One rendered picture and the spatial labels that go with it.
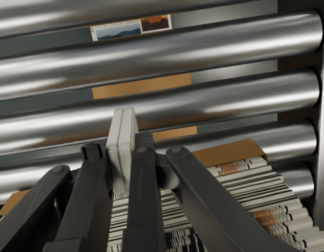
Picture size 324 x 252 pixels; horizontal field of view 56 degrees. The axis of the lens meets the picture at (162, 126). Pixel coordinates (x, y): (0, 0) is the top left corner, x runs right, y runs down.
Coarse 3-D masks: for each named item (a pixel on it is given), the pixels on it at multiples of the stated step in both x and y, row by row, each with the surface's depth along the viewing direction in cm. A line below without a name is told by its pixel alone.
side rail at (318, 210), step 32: (288, 0) 38; (320, 0) 32; (288, 64) 41; (320, 64) 33; (320, 96) 34; (320, 128) 36; (288, 160) 46; (320, 160) 37; (320, 192) 39; (320, 224) 41
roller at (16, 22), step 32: (0, 0) 29; (32, 0) 29; (64, 0) 29; (96, 0) 29; (128, 0) 29; (160, 0) 30; (192, 0) 30; (224, 0) 31; (256, 0) 32; (0, 32) 30; (32, 32) 31
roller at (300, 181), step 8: (272, 168) 40; (280, 168) 40; (288, 168) 40; (296, 168) 40; (304, 168) 40; (288, 176) 39; (296, 176) 39; (304, 176) 39; (288, 184) 39; (296, 184) 39; (304, 184) 39; (312, 184) 39; (296, 192) 39; (304, 192) 39; (312, 192) 39
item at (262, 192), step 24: (216, 168) 31; (240, 168) 30; (264, 168) 30; (168, 192) 30; (240, 192) 28; (264, 192) 26; (288, 192) 26; (120, 216) 28; (168, 216) 26; (264, 216) 24; (288, 216) 23; (120, 240) 25; (168, 240) 24; (192, 240) 23; (288, 240) 21; (312, 240) 20
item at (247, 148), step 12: (228, 144) 35; (240, 144) 34; (252, 144) 33; (204, 156) 33; (216, 156) 33; (228, 156) 32; (240, 156) 31; (252, 156) 31; (264, 156) 32; (24, 192) 35; (12, 204) 33; (0, 216) 32
